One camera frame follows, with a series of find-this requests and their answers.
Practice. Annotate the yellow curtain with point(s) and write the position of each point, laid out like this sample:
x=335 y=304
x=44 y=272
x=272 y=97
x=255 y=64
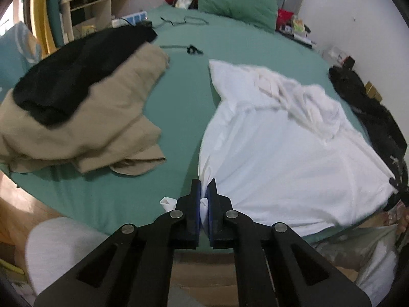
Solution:
x=40 y=12

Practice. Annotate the white power strip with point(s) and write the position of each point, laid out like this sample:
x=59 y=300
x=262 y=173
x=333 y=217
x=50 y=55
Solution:
x=134 y=16

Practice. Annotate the teal curtain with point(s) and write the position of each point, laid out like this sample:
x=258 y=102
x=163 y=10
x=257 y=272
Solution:
x=52 y=22

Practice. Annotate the bed with green sheet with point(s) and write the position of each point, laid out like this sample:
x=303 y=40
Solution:
x=185 y=80

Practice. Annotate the small red patterned pillow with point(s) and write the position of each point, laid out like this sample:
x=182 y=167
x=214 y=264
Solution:
x=284 y=17

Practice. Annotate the black jacket pile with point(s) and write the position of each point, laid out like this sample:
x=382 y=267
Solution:
x=348 y=83

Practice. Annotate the pile of books and papers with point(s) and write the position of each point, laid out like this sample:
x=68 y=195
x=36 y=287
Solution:
x=298 y=25

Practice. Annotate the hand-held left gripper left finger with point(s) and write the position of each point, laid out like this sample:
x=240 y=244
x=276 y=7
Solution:
x=195 y=204

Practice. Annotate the black and tan folded clothes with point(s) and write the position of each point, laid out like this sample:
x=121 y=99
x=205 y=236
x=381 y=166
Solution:
x=111 y=102

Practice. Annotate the black garment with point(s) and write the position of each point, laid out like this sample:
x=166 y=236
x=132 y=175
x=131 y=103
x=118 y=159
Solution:
x=70 y=73

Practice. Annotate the green pillow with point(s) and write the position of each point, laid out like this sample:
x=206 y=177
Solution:
x=236 y=3

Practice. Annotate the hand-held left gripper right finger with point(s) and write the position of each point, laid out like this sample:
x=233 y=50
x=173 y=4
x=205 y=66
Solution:
x=211 y=204

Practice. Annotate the bunch of keys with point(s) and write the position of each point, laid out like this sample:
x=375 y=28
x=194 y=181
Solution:
x=393 y=160

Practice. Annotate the black clothes pile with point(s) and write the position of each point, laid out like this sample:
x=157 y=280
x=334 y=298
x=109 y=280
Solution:
x=386 y=140

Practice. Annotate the white hooded jacket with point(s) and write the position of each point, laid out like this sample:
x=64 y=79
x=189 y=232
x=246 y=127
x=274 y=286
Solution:
x=287 y=166

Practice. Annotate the cardboard box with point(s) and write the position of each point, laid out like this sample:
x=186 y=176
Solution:
x=372 y=91

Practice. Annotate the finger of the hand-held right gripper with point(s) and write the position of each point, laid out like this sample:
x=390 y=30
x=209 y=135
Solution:
x=399 y=187

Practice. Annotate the person's grey trousers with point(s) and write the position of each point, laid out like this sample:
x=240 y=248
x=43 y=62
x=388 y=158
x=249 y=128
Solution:
x=54 y=255

